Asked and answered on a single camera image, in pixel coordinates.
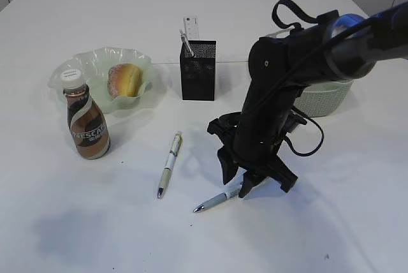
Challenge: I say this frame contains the green plastic woven basket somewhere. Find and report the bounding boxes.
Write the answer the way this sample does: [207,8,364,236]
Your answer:
[264,29,354,118]

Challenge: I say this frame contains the black cable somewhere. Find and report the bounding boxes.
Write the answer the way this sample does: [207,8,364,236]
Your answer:
[254,0,408,158]

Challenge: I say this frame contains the black mesh pen holder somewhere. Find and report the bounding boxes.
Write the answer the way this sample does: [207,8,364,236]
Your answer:
[180,40,216,101]

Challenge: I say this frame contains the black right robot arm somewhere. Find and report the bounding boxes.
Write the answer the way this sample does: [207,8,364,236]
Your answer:
[207,0,407,198]

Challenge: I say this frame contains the sugared bread roll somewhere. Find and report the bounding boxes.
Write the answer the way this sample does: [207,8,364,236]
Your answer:
[107,63,142,98]

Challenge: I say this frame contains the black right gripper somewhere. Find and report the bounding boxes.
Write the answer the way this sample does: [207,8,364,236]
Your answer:
[207,112,298,198]

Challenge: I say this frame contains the clear plastic ruler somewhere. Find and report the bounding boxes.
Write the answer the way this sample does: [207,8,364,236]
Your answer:
[183,15,200,40]

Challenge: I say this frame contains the white pen grey grip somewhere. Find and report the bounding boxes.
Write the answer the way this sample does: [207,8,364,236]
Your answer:
[179,29,195,57]

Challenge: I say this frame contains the Nescafe coffee bottle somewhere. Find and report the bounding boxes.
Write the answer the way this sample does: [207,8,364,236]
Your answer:
[60,69,111,159]

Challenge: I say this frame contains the blue clear pen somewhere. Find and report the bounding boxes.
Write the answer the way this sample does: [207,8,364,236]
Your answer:
[193,176,244,213]

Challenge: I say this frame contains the green wavy glass plate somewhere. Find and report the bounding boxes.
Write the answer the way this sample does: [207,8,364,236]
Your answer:
[48,47,155,114]

